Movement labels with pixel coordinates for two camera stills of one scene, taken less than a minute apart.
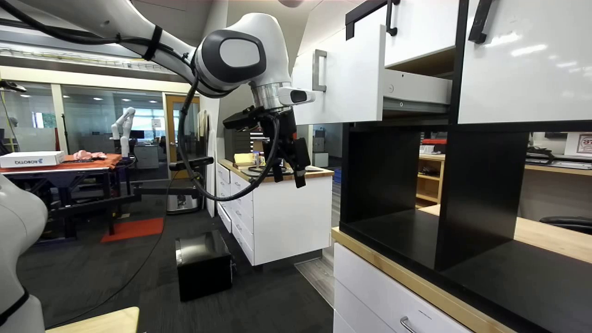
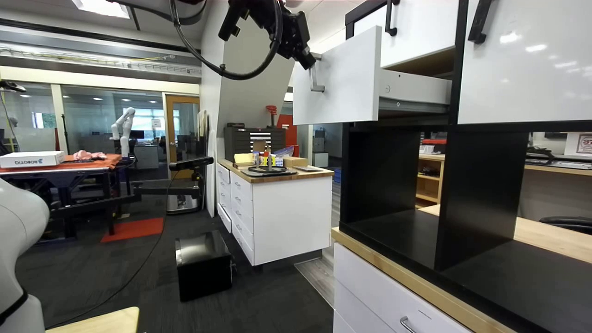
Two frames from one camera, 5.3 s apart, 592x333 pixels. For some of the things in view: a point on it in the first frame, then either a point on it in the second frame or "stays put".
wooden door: [175, 106] stays put
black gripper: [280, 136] -> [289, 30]
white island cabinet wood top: [278, 219] stays put
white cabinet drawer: [354, 88] stays put
